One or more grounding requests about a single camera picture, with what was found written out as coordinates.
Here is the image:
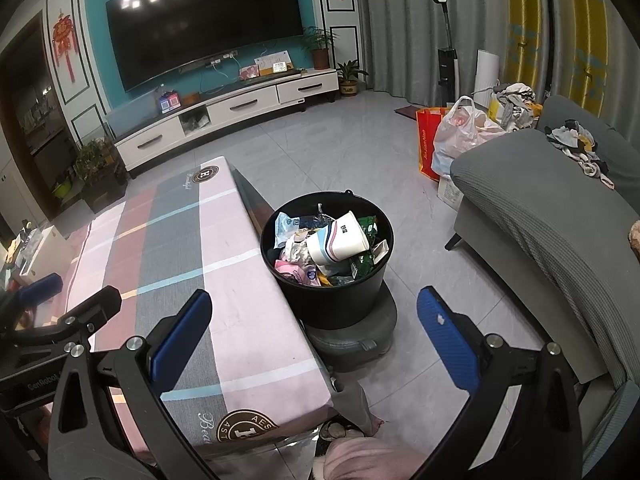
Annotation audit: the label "clutter of jars and bottles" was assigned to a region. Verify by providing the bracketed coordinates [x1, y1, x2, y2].
[0, 217, 46, 281]

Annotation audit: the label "grey sofa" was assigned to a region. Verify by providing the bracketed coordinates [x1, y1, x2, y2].
[445, 95, 640, 480]

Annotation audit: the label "dark wooden display cabinet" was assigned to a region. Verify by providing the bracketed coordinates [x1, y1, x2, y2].
[0, 12, 98, 221]

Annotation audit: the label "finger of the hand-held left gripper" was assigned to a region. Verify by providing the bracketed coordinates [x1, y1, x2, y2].
[0, 273, 64, 317]
[10, 285, 123, 362]

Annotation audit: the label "white pink plastic bag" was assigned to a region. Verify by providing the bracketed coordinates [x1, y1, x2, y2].
[431, 96, 506, 176]

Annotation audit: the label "pile of socks and clothes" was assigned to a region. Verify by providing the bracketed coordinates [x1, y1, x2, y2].
[545, 120, 616, 191]

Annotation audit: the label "black plastic bucket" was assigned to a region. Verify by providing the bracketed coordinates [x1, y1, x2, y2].
[260, 190, 395, 331]

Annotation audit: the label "clear grey tank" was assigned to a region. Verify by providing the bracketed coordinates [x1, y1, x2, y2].
[106, 109, 166, 140]

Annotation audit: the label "white storage box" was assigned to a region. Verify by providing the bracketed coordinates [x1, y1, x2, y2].
[30, 222, 73, 281]

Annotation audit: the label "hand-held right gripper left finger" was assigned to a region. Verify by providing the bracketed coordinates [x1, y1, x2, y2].
[47, 289, 217, 480]

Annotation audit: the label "leafy plant on dark stand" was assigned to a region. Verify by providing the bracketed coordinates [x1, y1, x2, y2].
[75, 137, 128, 213]

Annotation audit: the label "green snack packet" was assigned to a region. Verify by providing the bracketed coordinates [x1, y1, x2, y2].
[350, 215, 381, 278]

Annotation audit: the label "tall potted plant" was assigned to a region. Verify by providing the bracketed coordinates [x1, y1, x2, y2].
[301, 26, 338, 71]

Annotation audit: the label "upright vacuum cleaner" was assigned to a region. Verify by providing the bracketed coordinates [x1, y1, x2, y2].
[430, 0, 463, 96]

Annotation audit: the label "pink pajama pants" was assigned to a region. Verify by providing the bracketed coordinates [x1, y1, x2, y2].
[315, 422, 426, 480]

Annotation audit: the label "clear blue printed wrapper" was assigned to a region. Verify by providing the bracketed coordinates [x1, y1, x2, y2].
[274, 212, 301, 241]

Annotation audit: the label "orange shopping bag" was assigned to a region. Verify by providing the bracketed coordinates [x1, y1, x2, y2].
[416, 106, 453, 182]

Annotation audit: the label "white upright panel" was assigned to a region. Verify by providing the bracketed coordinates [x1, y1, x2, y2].
[476, 49, 501, 106]

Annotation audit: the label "white TV cabinet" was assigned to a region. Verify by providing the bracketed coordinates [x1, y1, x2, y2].
[107, 67, 341, 173]

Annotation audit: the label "small potted plant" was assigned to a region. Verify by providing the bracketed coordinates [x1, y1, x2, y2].
[336, 60, 368, 96]

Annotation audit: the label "grey curtain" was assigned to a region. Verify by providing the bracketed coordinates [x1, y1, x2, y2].
[360, 0, 556, 106]

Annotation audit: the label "white cardboard box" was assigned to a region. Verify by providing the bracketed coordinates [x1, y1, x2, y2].
[437, 175, 463, 211]

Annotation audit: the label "yellow patterned curtain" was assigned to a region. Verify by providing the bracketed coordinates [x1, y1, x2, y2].
[502, 0, 626, 116]

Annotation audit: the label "red knot wall decoration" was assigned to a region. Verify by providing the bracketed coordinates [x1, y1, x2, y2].
[52, 8, 78, 83]

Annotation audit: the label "large black television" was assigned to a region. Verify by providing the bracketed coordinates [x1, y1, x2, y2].
[105, 0, 306, 93]

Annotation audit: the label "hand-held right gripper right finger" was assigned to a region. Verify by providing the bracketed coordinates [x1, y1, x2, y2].
[417, 286, 586, 480]

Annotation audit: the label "white striped paper cup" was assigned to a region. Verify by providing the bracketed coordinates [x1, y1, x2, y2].
[305, 210, 372, 266]

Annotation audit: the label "white desk calendar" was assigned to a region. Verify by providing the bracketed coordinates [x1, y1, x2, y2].
[254, 51, 293, 77]

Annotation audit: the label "pink grey plaid tablecloth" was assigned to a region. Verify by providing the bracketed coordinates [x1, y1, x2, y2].
[60, 157, 341, 461]

